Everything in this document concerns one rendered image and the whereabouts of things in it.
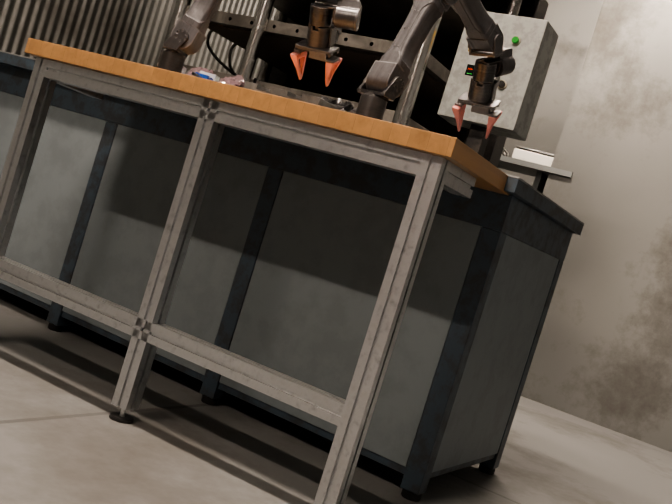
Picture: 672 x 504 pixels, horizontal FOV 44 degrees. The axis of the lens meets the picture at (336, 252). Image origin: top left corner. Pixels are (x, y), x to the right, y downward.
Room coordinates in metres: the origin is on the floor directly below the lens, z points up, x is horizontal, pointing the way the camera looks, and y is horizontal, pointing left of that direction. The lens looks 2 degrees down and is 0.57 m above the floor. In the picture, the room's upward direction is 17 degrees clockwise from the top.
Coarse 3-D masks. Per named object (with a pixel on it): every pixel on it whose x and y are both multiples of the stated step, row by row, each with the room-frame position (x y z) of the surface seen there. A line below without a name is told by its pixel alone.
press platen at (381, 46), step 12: (216, 12) 3.54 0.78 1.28; (228, 24) 3.50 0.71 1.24; (240, 24) 3.47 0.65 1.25; (252, 24) 3.44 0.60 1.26; (276, 24) 3.39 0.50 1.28; (288, 24) 3.36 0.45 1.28; (288, 36) 3.37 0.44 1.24; (300, 36) 3.32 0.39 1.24; (348, 36) 3.22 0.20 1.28; (360, 36) 3.20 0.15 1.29; (348, 48) 3.25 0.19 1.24; (360, 48) 3.19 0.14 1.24; (372, 48) 3.16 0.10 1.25; (384, 48) 3.14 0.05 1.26; (432, 60) 3.17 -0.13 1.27; (432, 72) 3.21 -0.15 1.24; (444, 72) 3.29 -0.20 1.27; (444, 84) 3.36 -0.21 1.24
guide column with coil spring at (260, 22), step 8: (264, 0) 3.37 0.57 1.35; (272, 0) 3.38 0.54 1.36; (264, 8) 3.37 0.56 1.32; (256, 16) 3.38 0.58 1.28; (264, 16) 3.38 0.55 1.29; (256, 24) 3.38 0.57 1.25; (264, 24) 3.38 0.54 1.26; (256, 32) 3.37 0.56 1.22; (264, 32) 3.40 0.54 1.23; (248, 40) 3.39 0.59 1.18; (256, 40) 3.38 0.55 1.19; (248, 48) 3.38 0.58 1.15; (256, 48) 3.38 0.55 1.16; (248, 56) 3.37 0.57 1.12; (256, 56) 3.39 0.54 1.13; (248, 64) 3.37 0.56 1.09; (240, 72) 3.38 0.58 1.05; (248, 72) 3.38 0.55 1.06; (248, 80) 3.39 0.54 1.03
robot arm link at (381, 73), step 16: (416, 0) 1.96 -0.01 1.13; (432, 0) 1.94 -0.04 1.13; (416, 16) 1.94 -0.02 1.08; (432, 16) 1.95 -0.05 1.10; (400, 32) 1.94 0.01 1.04; (416, 32) 1.93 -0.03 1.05; (400, 48) 1.92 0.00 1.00; (416, 48) 1.94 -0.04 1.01; (384, 64) 1.91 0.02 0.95; (400, 64) 1.90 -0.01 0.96; (368, 80) 1.92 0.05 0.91; (384, 80) 1.89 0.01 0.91
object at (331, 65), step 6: (312, 54) 2.16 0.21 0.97; (318, 54) 2.16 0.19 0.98; (324, 54) 2.15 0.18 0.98; (324, 60) 2.16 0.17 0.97; (330, 60) 2.15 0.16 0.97; (336, 60) 2.17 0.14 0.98; (330, 66) 2.16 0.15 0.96; (336, 66) 2.21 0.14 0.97; (330, 72) 2.18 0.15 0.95; (330, 78) 2.21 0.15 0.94
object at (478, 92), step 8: (472, 80) 2.22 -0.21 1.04; (472, 88) 2.21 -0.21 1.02; (480, 88) 2.20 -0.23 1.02; (488, 88) 2.20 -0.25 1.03; (464, 96) 2.25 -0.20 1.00; (472, 96) 2.22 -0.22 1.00; (480, 96) 2.21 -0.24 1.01; (488, 96) 2.21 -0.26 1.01; (472, 104) 2.23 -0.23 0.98; (480, 104) 2.21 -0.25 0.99; (488, 104) 2.22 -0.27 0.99; (496, 104) 2.22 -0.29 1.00
